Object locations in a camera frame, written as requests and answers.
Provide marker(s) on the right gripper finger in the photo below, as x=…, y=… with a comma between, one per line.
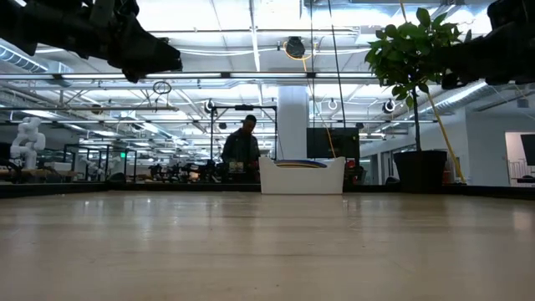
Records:
x=460, y=58

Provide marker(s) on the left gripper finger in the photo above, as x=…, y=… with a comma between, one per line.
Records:
x=146, y=54

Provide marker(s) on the small blue measuring cup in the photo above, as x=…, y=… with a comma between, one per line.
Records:
x=301, y=161

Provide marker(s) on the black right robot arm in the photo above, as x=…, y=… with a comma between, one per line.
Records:
x=527, y=71

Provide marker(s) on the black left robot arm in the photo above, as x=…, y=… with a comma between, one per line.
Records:
x=42, y=25

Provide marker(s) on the white plastic basket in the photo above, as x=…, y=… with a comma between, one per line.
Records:
x=302, y=177

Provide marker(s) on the green leafy plant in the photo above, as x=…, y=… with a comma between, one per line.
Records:
x=411, y=50

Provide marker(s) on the black plant pot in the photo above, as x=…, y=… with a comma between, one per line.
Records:
x=420, y=171

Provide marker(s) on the person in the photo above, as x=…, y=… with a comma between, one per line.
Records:
x=241, y=146

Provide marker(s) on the white humanoid robot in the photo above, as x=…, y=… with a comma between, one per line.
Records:
x=27, y=142

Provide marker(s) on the black monitor screen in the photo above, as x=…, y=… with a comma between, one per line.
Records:
x=334, y=142

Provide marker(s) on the black wall television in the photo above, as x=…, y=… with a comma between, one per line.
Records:
x=528, y=148

